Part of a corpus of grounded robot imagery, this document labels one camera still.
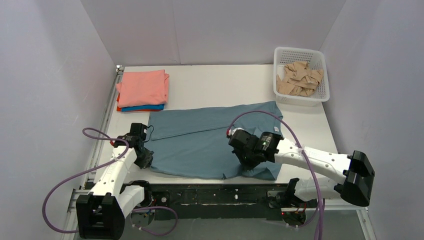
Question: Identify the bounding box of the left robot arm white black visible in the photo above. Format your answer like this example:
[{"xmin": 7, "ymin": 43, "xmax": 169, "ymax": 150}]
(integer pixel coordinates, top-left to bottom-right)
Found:
[{"xmin": 75, "ymin": 123, "xmax": 153, "ymax": 240}]

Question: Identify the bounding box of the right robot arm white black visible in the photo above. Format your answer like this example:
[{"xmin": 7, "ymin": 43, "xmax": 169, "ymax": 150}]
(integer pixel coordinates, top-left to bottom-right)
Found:
[{"xmin": 227, "ymin": 128, "xmax": 375, "ymax": 207}]

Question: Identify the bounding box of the blue folded t shirt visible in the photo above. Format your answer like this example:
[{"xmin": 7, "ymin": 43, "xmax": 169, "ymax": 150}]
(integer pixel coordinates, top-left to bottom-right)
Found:
[{"xmin": 121, "ymin": 102, "xmax": 166, "ymax": 113}]

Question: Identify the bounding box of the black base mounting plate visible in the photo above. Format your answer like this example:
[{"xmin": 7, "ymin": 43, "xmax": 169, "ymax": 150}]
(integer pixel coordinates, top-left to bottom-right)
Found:
[{"xmin": 119, "ymin": 183, "xmax": 319, "ymax": 222}]

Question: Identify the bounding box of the pink folded t shirt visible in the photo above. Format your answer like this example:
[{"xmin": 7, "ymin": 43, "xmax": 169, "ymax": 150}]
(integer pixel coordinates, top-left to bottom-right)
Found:
[{"xmin": 115, "ymin": 69, "xmax": 170, "ymax": 109}]

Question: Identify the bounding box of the aluminium left side rail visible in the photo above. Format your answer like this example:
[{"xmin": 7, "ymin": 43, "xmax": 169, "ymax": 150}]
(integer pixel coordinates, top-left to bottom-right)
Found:
[{"xmin": 79, "ymin": 65, "xmax": 125, "ymax": 190}]

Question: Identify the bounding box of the orange folded t shirt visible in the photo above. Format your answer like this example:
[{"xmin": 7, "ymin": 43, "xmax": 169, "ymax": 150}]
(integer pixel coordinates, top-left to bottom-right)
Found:
[{"xmin": 116, "ymin": 94, "xmax": 162, "ymax": 113}]

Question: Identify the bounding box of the grey-blue t shirt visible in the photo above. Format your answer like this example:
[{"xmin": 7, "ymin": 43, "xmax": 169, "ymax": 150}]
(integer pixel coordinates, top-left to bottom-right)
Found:
[{"xmin": 145, "ymin": 101, "xmax": 283, "ymax": 181}]

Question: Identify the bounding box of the white plastic basket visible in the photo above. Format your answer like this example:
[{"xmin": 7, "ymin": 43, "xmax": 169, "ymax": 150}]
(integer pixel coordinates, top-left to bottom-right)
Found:
[{"xmin": 273, "ymin": 47, "xmax": 330, "ymax": 106}]

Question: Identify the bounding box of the aluminium front frame rail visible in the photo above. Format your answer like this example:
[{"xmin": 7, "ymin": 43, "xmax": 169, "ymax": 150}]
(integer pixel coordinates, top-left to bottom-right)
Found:
[{"xmin": 64, "ymin": 189, "xmax": 377, "ymax": 240}]

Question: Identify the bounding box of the beige crumpled t shirt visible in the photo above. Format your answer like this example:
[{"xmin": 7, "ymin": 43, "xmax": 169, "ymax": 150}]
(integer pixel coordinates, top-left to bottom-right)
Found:
[{"xmin": 275, "ymin": 61, "xmax": 324, "ymax": 97}]

